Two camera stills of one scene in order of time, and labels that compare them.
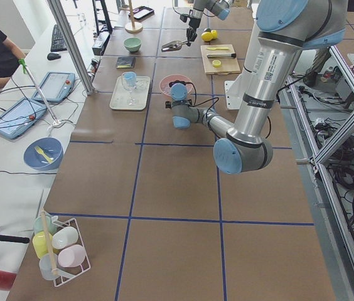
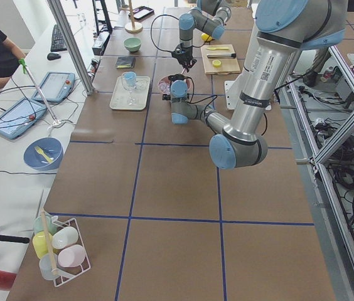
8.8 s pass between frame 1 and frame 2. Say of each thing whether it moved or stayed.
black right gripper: moved
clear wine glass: stayed
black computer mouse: stayed
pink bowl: stayed
